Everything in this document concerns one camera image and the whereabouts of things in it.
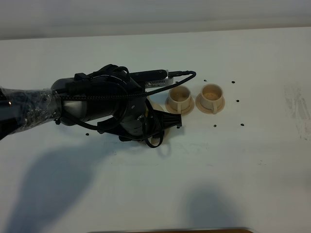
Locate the beige teacup near teapot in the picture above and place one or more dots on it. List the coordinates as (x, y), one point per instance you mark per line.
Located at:
(179, 93)

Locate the beige ceramic teapot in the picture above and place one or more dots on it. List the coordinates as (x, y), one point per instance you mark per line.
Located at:
(154, 133)

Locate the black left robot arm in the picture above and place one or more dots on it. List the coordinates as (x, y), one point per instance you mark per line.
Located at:
(111, 100)

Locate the beige saucer under near teacup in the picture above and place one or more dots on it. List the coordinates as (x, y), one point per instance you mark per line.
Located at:
(179, 107)

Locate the beige saucer under teacup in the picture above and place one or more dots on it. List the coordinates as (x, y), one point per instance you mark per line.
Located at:
(179, 107)
(209, 106)

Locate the beige teacup far right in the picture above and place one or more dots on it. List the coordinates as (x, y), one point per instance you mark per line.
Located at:
(212, 92)

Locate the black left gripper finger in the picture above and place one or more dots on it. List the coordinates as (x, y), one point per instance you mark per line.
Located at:
(168, 120)

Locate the beige saucer under far teacup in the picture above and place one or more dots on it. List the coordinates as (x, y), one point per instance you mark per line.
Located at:
(209, 106)

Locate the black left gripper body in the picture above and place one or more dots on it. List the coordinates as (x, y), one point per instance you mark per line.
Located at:
(130, 128)

